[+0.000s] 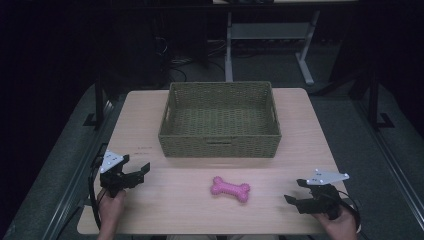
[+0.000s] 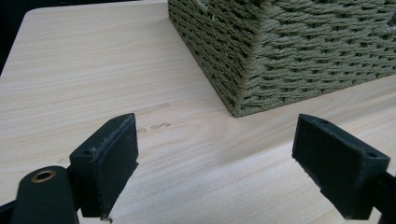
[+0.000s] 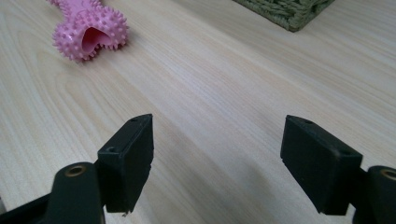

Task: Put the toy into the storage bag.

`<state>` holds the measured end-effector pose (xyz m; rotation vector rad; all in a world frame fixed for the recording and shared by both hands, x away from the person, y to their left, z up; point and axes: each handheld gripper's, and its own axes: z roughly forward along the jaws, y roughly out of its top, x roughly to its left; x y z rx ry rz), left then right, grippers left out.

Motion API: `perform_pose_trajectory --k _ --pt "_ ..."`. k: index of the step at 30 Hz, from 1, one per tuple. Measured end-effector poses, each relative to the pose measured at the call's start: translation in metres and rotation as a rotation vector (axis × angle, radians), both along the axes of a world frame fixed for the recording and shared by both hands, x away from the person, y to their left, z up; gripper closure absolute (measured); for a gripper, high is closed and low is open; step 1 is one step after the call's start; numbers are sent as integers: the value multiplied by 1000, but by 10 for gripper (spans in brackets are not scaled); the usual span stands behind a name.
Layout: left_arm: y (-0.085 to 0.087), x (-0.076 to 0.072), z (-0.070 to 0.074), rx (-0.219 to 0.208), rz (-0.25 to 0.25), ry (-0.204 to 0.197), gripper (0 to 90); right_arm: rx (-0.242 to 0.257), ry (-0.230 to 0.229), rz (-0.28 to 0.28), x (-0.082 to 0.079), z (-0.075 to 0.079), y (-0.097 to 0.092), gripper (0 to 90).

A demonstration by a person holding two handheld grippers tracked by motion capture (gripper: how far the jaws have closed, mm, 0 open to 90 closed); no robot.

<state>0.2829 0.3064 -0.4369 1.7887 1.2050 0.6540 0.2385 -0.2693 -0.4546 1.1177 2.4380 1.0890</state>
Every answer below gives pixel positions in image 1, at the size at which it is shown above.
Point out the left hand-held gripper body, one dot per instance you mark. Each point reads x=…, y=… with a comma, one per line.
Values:
x=112, y=178

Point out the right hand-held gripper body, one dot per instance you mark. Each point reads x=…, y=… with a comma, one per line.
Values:
x=321, y=198

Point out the pink bone dog toy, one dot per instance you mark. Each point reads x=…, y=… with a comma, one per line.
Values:
x=230, y=189

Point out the green woven basket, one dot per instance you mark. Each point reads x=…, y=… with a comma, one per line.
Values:
x=220, y=120

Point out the person's left hand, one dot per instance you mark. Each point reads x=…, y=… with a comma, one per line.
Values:
x=111, y=208

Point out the person's right hand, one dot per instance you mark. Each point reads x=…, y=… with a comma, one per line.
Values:
x=340, y=226

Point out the black metal stand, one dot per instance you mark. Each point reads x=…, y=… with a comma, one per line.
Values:
x=99, y=103
x=375, y=100

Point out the aluminium floor rail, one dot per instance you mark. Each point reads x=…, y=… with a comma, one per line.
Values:
x=391, y=163
x=71, y=181

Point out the grey metal desk frame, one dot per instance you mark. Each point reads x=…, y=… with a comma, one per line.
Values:
x=266, y=31

